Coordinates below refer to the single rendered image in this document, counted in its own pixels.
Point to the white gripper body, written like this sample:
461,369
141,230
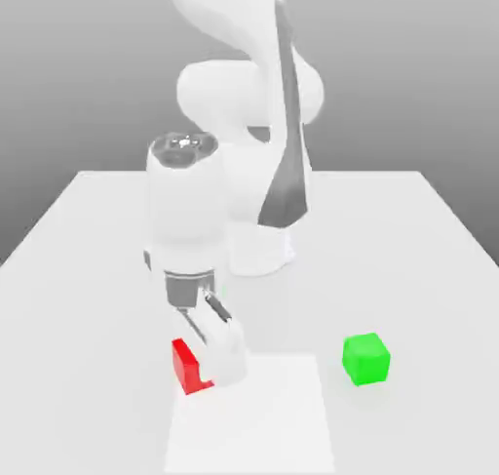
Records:
223,346

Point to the small red cube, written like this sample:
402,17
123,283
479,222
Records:
185,365

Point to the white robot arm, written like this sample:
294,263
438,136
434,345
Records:
187,209

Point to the small green cube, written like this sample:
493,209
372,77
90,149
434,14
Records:
366,360

